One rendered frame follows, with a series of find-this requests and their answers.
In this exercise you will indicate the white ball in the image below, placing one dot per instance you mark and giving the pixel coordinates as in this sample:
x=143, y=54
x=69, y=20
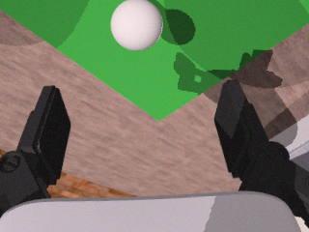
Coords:
x=136, y=24

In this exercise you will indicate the green golf mat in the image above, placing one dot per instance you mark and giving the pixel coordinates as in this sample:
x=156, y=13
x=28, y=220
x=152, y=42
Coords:
x=202, y=42

